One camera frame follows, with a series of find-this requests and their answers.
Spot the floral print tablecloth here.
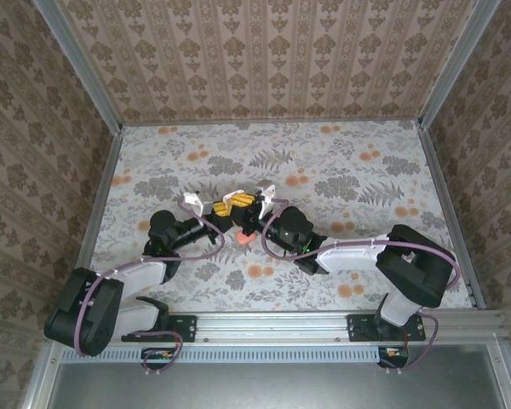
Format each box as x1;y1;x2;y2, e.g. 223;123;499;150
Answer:
66;118;480;314

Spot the black controller board box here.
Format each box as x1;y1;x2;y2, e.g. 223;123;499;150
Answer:
141;347;176;371
377;345;410;370

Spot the grey metal sheet panel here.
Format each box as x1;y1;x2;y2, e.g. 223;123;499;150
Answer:
50;344;508;409

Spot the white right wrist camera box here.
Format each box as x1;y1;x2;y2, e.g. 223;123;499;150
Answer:
254;182;278;221

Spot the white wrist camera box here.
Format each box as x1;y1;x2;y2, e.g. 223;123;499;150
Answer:
181;191;215;217
254;182;278;221

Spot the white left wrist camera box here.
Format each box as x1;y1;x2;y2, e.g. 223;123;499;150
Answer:
181;191;215;217

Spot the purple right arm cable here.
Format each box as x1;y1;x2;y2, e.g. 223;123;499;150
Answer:
259;198;462;371

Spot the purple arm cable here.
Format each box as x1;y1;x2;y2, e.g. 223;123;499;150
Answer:
74;202;227;376
259;198;462;371

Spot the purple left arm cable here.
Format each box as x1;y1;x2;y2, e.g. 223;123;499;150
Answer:
74;202;227;376

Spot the aluminium table side rail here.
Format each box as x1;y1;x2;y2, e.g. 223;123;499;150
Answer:
62;125;124;312
419;123;485;310

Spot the grey slotted cable duct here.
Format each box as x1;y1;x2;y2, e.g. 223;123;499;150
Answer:
61;347;384;364

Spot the aluminium frame bar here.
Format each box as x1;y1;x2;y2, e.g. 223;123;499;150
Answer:
20;340;63;409
486;340;511;409

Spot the aluminium frame post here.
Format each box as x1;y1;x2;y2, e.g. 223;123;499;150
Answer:
32;0;124;135
416;0;506;131

